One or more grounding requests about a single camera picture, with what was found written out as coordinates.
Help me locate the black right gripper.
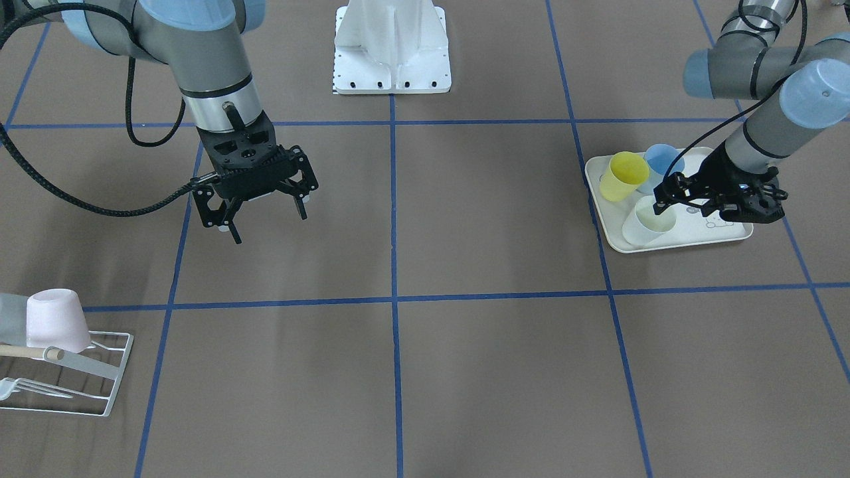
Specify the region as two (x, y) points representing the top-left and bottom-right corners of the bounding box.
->
(193, 112), (319, 244)

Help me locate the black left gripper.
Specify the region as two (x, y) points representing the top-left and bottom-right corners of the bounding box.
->
(652, 147), (788, 224)

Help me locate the pale green plastic cup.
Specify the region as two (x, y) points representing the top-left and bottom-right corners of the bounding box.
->
(622, 195), (677, 247)

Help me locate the pink plastic cup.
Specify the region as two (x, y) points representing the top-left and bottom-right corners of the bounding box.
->
(25, 289), (91, 353)

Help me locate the grey plastic cup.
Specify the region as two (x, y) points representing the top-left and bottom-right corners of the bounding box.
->
(1, 293), (29, 346)

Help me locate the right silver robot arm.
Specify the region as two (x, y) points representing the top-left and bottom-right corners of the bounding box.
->
(2, 1), (319, 243)

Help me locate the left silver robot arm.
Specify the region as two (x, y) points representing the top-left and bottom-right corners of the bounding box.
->
(653, 1), (849, 224)

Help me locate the yellow plastic cup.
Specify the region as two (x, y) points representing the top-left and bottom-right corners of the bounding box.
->
(599, 151), (650, 202)

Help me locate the blue plastic cup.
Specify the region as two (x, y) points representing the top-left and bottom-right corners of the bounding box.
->
(637, 144), (684, 195)

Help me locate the cream plastic serving tray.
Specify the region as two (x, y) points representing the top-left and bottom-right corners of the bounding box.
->
(584, 155), (755, 254)

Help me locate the white wire cup rack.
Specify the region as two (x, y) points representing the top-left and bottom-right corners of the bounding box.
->
(1, 331), (134, 417)

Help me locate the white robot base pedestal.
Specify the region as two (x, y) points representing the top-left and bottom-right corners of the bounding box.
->
(332, 1), (452, 95)

